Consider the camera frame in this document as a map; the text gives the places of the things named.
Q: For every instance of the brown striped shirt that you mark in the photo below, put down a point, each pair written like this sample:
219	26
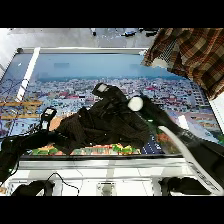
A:
100	126

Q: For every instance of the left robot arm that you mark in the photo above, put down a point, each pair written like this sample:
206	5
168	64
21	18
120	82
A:
20	146

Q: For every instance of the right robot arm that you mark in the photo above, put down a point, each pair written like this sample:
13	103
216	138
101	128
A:
186	143

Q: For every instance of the checked shirt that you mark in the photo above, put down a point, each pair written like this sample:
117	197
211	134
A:
196	53

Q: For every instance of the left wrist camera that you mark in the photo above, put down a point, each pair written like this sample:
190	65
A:
48	116

